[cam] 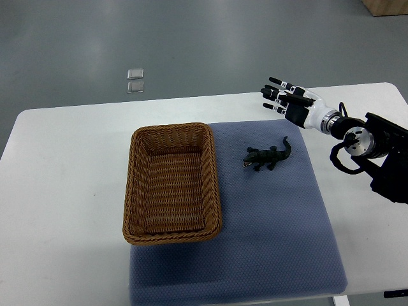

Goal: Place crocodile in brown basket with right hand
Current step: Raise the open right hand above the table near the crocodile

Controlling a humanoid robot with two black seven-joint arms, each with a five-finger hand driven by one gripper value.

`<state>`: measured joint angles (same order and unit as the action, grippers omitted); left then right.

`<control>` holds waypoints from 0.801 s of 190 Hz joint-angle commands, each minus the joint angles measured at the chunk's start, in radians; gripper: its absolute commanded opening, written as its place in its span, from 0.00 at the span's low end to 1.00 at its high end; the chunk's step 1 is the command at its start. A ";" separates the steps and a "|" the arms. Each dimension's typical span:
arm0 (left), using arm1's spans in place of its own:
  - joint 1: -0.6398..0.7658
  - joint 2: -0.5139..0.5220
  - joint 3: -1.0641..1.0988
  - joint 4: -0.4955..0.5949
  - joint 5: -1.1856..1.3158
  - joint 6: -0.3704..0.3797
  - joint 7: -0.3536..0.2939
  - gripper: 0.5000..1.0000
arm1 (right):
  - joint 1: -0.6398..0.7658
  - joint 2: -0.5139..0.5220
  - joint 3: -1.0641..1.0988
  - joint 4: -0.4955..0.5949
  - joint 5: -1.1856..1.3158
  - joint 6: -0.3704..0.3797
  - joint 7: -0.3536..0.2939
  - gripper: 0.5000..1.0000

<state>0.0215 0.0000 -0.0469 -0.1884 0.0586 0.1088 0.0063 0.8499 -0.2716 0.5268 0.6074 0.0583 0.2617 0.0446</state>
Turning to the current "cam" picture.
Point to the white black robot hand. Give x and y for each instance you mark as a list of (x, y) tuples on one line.
[(299, 105)]

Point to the dark crocodile toy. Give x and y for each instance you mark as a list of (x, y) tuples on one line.
[(268, 158)]

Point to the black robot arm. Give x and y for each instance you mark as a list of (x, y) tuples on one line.
[(377, 147)]

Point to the brown wicker basket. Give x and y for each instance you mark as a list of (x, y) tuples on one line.
[(172, 191)]

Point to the wooden box corner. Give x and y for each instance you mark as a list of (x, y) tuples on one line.
[(384, 8)]

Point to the blue grey table mat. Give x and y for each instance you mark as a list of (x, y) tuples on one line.
[(276, 239)]

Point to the upper floor socket plate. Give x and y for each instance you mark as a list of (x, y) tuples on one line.
[(135, 73)]

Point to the white table leg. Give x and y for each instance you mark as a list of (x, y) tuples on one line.
[(341, 300)]

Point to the black table control panel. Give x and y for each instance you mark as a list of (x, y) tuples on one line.
[(396, 293)]

